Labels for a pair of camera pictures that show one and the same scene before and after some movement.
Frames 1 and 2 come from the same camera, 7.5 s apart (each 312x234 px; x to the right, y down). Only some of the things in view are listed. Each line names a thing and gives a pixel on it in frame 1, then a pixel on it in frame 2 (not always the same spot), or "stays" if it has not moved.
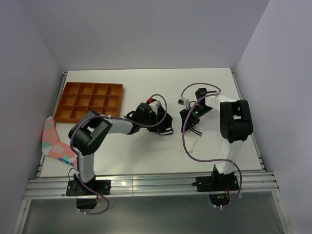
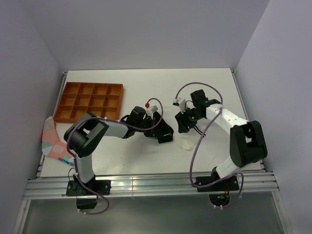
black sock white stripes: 165,127 to 163,132
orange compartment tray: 79,98 stays
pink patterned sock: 52,146 stays
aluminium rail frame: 254,185 stays
